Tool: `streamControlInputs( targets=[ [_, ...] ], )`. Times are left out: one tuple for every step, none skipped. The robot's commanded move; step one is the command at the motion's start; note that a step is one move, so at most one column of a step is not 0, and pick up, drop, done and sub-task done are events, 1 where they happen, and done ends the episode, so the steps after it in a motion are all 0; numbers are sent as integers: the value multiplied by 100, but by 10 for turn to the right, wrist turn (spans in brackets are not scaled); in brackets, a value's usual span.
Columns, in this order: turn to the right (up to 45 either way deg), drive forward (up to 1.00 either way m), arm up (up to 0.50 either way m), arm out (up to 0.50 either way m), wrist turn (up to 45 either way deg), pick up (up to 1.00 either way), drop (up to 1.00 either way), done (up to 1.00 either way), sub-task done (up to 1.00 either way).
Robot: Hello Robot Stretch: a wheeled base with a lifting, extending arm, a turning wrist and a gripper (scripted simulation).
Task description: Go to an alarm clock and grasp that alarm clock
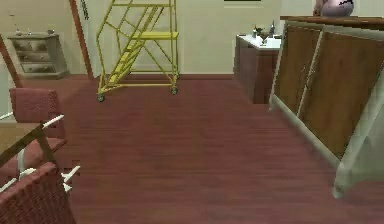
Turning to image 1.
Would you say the dark red sink cabinet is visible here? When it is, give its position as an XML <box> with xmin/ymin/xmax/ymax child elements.
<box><xmin>233</xmin><ymin>33</ymin><xmax>283</xmax><ymax>105</ymax></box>

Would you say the yellow rolling ladder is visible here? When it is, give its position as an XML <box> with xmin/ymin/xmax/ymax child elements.
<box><xmin>95</xmin><ymin>0</ymin><xmax>181</xmax><ymax>103</ymax></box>

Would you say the brown wooden cupboard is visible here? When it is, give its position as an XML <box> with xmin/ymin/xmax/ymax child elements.
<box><xmin>268</xmin><ymin>15</ymin><xmax>384</xmax><ymax>200</ymax></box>

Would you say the red woven chair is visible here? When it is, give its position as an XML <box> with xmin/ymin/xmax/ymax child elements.
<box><xmin>0</xmin><ymin>161</ymin><xmax>82</xmax><ymax>224</ymax></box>
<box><xmin>0</xmin><ymin>87</ymin><xmax>68</xmax><ymax>183</ymax></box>

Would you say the grey chest of drawers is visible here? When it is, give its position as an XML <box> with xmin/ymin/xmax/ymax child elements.
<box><xmin>7</xmin><ymin>32</ymin><xmax>70</xmax><ymax>80</ymax></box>

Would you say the pink round vase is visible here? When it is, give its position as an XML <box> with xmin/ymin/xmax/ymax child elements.
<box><xmin>312</xmin><ymin>0</ymin><xmax>355</xmax><ymax>18</ymax></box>

